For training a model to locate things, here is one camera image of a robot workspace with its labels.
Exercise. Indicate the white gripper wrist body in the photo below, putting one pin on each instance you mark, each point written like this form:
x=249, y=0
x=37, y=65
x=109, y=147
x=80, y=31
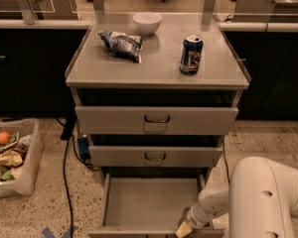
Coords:
x=193, y=216

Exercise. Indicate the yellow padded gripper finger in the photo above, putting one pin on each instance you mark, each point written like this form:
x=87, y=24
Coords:
x=184, y=229

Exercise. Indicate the grey bottom drawer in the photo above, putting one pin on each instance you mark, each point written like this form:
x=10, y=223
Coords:
x=145, y=207

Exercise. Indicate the grey drawer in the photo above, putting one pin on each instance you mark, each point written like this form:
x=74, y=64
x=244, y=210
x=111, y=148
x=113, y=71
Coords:
x=170, y=157
x=145, y=207
x=155, y=120

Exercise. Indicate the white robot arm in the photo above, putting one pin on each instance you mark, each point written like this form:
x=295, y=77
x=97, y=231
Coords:
x=260, y=201

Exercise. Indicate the grey middle drawer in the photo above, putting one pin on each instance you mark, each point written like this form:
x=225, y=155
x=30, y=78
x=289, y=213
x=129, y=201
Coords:
x=170, y=157

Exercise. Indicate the grey metal drawer cabinet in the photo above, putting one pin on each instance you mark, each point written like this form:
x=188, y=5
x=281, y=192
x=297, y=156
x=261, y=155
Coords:
x=98, y=79

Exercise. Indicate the grey top drawer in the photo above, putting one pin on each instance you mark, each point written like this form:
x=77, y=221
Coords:
x=155, y=120

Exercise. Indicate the blue power adapter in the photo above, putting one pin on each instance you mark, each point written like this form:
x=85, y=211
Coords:
x=83, y=148

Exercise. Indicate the clear plastic storage bin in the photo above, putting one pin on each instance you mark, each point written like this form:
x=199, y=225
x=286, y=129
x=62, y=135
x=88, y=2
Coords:
x=24, y=184

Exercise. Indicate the blue soda can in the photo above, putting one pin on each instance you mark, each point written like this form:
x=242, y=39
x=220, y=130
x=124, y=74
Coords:
x=191, y=54

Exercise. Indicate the blue chip bag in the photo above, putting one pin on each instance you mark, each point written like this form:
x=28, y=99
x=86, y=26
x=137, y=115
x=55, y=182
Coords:
x=122, y=45

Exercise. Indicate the green snack packet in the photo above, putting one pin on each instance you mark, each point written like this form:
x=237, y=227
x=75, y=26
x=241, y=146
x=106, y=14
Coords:
x=6, y=176

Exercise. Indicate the brown snack packet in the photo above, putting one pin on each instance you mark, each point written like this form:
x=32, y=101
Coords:
x=11, y=159

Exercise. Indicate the white ceramic bowl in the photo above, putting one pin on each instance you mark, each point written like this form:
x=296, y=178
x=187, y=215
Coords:
x=147, y=23

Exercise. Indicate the orange fruit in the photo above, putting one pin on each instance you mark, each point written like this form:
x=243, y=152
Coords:
x=5, y=138

